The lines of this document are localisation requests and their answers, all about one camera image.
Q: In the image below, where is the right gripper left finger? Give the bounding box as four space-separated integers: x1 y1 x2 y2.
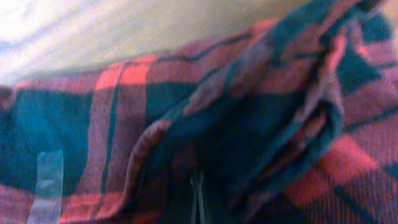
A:
190 171 198 224

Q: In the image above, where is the red plaid flannel shirt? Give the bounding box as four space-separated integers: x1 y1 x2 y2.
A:
1 1 397 223

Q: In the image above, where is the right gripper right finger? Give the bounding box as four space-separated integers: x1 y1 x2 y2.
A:
198 171 206 224

